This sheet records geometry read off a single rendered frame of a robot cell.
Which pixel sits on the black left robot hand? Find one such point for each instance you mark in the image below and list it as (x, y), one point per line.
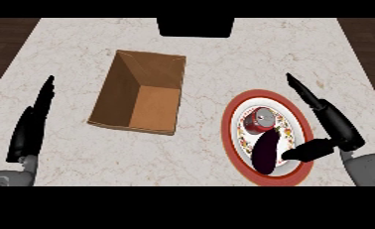
(28, 130)

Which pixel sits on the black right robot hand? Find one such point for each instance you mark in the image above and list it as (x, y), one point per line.
(336, 124)

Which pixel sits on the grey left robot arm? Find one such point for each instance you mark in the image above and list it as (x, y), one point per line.
(19, 173)

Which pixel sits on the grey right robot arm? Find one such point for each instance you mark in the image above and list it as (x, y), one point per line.
(358, 168)

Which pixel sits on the red rimmed white plate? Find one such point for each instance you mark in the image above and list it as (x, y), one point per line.
(296, 130)

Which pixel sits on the red can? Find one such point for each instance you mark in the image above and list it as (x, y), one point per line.
(258, 124)

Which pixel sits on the brown cardboard box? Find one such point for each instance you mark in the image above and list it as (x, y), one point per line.
(138, 92)

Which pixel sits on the dark purple eggplant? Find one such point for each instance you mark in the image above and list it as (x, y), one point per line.
(265, 152)

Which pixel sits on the black appliance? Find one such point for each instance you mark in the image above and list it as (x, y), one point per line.
(194, 27)

